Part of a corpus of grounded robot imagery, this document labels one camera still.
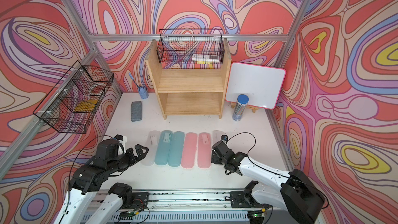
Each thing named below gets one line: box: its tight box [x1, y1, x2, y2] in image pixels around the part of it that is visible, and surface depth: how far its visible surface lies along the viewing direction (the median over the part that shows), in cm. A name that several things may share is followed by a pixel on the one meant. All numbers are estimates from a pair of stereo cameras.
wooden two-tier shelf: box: [144, 38, 232, 120], surface depth 95 cm
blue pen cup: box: [128, 73, 149, 100], surface depth 114 cm
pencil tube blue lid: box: [232, 94, 250, 122], surface depth 93 cm
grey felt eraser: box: [130, 100, 142, 122], surface depth 109 cm
